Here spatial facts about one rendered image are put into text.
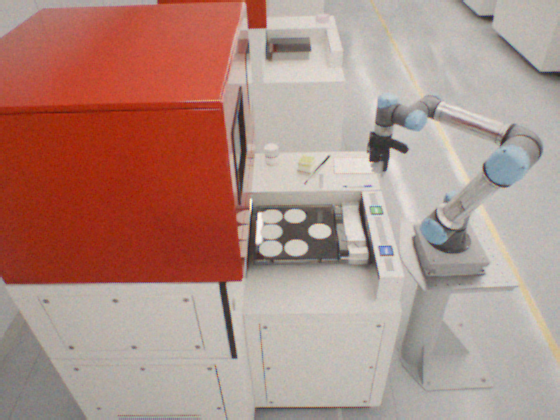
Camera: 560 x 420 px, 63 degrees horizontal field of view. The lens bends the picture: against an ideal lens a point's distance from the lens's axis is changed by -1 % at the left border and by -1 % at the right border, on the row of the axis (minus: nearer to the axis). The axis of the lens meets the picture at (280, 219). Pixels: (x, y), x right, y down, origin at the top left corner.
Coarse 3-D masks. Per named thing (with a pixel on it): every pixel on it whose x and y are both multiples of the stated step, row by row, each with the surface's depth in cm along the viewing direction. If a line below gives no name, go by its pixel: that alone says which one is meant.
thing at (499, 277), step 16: (400, 224) 219; (416, 224) 219; (480, 224) 218; (400, 240) 211; (480, 240) 209; (400, 256) 204; (416, 256) 203; (496, 256) 201; (416, 272) 195; (496, 272) 194; (512, 272) 194; (432, 288) 188; (448, 288) 188; (464, 288) 188; (480, 288) 188; (496, 288) 190; (512, 288) 190
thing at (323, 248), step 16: (272, 208) 219; (288, 208) 218; (304, 208) 218; (320, 208) 218; (272, 224) 210; (288, 224) 209; (304, 224) 209; (256, 240) 201; (288, 240) 201; (304, 240) 201; (320, 240) 201; (256, 256) 194; (272, 256) 194; (288, 256) 193; (304, 256) 193; (320, 256) 193; (336, 256) 193
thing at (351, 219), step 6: (342, 210) 219; (348, 210) 219; (354, 210) 219; (342, 216) 218; (348, 216) 216; (354, 216) 215; (348, 222) 212; (354, 222) 212; (360, 222) 212; (348, 228) 209; (354, 228) 209; (360, 228) 209; (348, 234) 206; (354, 234) 206; (360, 234) 206; (348, 246) 200; (354, 246) 200; (360, 246) 200; (348, 258) 197; (354, 258) 194; (360, 258) 194; (366, 258) 194; (354, 264) 195; (360, 264) 195
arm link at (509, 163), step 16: (512, 144) 144; (528, 144) 144; (496, 160) 144; (512, 160) 141; (528, 160) 142; (480, 176) 155; (496, 176) 146; (512, 176) 143; (464, 192) 162; (480, 192) 157; (448, 208) 171; (464, 208) 165; (432, 224) 175; (448, 224) 172; (432, 240) 180
